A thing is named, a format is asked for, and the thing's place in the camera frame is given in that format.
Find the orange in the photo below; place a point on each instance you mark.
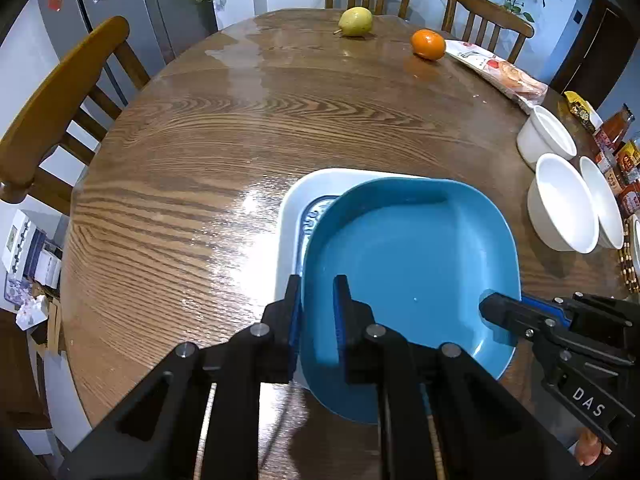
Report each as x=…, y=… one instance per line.
x=428, y=44

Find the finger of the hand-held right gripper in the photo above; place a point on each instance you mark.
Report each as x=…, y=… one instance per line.
x=502, y=312
x=547, y=307

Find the medium white bowl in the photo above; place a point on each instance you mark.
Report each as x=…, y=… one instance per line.
x=562, y=210

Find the blue square plate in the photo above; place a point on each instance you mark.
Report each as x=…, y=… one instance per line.
x=410, y=260

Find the white dish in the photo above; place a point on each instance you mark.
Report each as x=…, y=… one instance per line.
x=635, y=242

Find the large white bowl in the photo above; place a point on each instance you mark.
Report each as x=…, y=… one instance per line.
x=607, y=210

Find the person's right hand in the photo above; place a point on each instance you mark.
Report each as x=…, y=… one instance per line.
x=590, y=447

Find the beaded trivet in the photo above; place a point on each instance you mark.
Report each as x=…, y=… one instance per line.
x=629, y=270

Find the white cardboard box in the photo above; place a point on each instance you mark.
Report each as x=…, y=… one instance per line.
x=17, y=240

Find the white square plate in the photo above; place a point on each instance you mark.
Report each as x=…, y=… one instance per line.
x=290, y=220

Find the crumpled white paper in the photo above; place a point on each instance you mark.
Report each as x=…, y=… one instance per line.
x=31, y=312

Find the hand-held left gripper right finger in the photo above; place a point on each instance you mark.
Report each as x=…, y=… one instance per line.
x=342, y=320

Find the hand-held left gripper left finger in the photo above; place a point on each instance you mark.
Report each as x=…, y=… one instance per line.
x=295, y=315

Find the white snack bag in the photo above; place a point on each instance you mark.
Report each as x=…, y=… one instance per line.
x=492, y=67

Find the black wall switch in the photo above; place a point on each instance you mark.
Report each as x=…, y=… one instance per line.
x=579, y=17

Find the grey refrigerator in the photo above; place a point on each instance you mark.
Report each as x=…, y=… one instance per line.
x=135, y=15

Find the small white bowl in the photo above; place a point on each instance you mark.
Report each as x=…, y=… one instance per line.
x=545, y=132

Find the yellow snack packet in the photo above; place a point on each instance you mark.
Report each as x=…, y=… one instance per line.
x=582, y=110

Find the green pear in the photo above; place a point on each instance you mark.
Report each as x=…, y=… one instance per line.
x=356, y=21

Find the dark wooden door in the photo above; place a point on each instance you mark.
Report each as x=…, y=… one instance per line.
x=592, y=45

